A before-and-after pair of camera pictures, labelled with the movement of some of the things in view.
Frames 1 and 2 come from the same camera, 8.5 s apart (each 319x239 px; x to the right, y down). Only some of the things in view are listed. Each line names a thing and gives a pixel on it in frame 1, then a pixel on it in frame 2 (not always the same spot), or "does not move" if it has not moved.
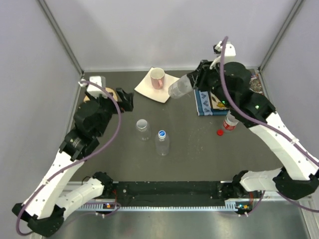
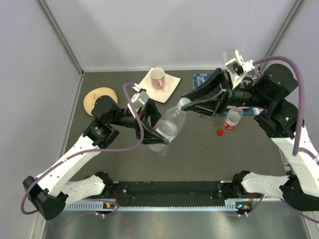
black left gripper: [126, 104] → [150, 136]
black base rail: [168, 193] does not move
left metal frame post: [54, 23] does not move
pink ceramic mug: [157, 76] does not move
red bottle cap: [220, 132] does not move
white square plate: [145, 87] does not move
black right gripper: [198, 77] → [208, 105]
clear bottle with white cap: [181, 87] → [169, 125]
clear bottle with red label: [230, 121] does not move
